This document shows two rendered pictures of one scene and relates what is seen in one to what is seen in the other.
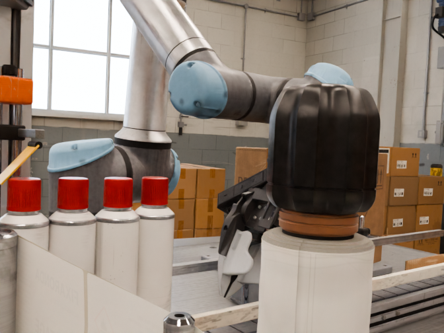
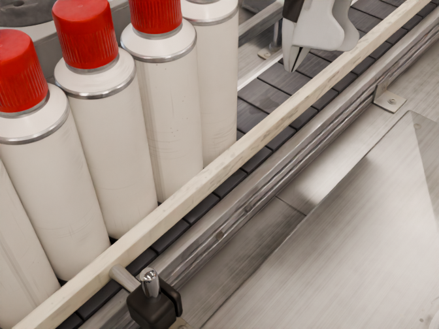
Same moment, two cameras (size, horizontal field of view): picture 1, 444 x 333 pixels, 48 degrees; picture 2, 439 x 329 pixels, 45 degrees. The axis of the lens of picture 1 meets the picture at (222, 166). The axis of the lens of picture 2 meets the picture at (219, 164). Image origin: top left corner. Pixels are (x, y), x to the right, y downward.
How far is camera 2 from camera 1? 0.32 m
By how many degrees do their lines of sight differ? 46
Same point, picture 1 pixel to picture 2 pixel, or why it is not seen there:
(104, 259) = (159, 111)
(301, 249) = not seen: outside the picture
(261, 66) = not seen: outside the picture
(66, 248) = (108, 127)
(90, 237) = (136, 95)
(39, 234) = (66, 132)
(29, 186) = (21, 67)
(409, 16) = not seen: outside the picture
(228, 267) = (300, 36)
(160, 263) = (228, 79)
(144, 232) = (200, 44)
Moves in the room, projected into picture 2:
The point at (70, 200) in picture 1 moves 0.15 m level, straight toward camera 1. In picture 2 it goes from (92, 54) to (211, 245)
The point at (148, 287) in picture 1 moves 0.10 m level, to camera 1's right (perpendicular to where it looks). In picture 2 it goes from (213, 111) to (328, 95)
